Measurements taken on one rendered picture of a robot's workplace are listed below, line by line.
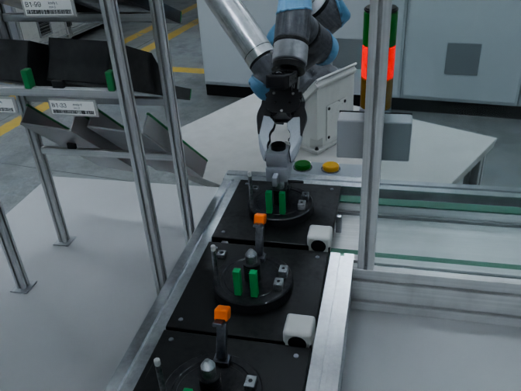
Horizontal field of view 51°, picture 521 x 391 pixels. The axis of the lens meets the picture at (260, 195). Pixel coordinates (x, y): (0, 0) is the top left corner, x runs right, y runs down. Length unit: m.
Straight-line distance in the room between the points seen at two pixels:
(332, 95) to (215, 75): 2.99
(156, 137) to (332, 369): 0.55
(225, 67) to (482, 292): 3.68
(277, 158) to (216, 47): 3.44
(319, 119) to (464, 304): 0.76
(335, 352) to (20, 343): 0.60
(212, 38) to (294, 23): 3.32
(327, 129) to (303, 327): 0.89
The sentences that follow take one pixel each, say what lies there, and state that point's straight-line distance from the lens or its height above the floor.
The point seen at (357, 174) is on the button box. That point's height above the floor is 0.96.
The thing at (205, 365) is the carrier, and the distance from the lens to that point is 0.74.
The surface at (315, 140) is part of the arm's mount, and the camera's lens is 1.63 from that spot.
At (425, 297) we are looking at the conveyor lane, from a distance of 1.06.
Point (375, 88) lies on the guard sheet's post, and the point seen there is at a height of 1.30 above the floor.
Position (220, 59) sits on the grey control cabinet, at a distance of 4.50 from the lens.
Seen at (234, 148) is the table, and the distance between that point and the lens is 1.70.
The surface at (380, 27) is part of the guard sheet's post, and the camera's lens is 0.83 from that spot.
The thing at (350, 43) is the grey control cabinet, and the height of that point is 0.50.
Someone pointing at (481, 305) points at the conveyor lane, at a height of 0.90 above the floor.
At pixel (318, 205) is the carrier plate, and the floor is 0.97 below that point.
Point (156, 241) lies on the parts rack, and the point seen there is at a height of 1.02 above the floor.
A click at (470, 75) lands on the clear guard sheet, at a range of 0.86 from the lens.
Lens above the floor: 1.60
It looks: 31 degrees down
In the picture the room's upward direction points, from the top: 4 degrees counter-clockwise
